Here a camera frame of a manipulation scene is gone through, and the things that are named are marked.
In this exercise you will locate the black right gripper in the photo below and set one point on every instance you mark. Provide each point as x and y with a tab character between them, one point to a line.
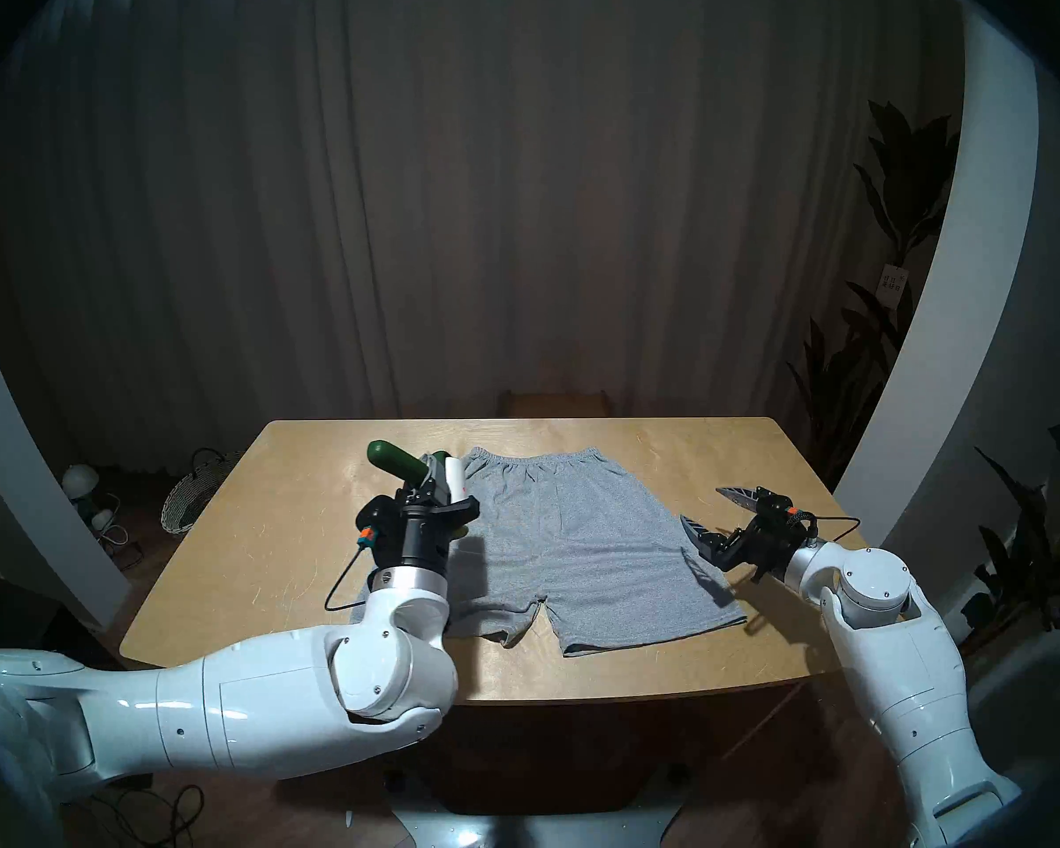
764	546

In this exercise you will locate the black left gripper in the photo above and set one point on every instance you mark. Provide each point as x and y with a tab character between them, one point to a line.
424	541

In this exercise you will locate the grey shorts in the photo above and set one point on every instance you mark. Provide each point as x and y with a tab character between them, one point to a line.
583	555

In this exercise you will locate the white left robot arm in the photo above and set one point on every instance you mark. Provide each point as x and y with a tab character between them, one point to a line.
256	696

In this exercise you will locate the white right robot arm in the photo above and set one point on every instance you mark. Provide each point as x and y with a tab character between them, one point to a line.
892	661

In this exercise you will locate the woven basket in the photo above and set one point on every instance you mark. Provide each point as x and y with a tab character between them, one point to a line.
190	502

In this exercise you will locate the grey curtain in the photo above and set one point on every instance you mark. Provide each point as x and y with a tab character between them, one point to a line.
424	201

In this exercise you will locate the white paper tag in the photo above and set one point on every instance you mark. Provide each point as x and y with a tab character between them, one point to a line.
893	279

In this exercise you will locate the leafy plant in white pot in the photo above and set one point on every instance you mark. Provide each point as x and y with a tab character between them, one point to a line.
1025	564

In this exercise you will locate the white curved arch column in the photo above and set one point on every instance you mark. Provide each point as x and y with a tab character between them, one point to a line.
18	484
954	307

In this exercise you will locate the small white round object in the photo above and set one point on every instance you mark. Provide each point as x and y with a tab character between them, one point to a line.
102	519

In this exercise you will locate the white mushroom lamp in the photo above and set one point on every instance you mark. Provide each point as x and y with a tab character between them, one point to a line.
79	478

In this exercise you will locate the tall dark leafy plant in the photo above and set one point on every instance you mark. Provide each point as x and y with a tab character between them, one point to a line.
914	175

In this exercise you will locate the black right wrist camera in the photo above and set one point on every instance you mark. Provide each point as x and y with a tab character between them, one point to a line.
776	504

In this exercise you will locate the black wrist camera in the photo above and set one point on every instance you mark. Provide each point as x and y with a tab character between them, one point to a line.
380	512
776	504

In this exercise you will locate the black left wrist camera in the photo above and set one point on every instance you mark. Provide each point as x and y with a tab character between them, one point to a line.
380	512

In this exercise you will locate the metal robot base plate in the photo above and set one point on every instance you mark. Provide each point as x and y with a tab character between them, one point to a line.
530	829

